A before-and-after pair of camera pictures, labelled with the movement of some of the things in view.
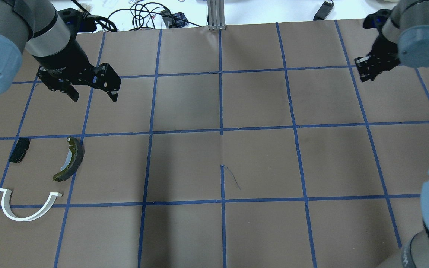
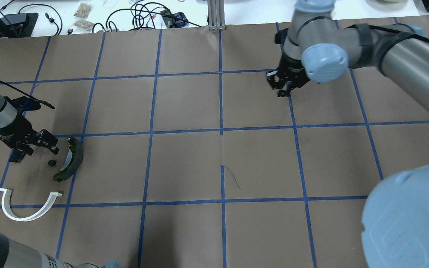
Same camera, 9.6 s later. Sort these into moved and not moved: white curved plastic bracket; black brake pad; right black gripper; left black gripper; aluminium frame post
Moved: left black gripper; right black gripper
Not moved: white curved plastic bracket; black brake pad; aluminium frame post
